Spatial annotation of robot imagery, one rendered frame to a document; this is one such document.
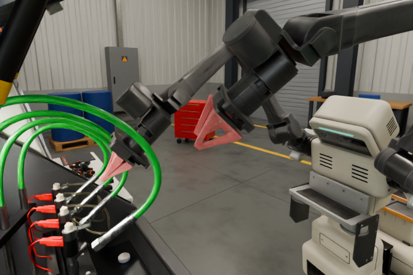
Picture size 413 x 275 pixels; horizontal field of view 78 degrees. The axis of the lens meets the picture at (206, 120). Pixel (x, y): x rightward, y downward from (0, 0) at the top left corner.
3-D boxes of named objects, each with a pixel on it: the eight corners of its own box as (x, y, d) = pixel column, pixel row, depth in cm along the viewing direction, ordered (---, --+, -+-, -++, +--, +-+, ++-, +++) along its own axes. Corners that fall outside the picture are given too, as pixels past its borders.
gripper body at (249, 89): (219, 109, 38) (256, 75, 36) (214, 89, 47) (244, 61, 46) (247, 136, 40) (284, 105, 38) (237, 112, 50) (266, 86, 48)
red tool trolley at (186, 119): (174, 143, 510) (173, 101, 493) (185, 138, 551) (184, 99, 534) (206, 148, 483) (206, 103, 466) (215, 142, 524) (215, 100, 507)
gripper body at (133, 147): (108, 136, 59) (130, 113, 60) (141, 162, 63) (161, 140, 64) (109, 143, 53) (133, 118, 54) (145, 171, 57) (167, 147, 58)
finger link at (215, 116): (181, 142, 40) (224, 102, 38) (183, 123, 47) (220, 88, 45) (211, 166, 43) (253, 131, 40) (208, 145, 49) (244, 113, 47)
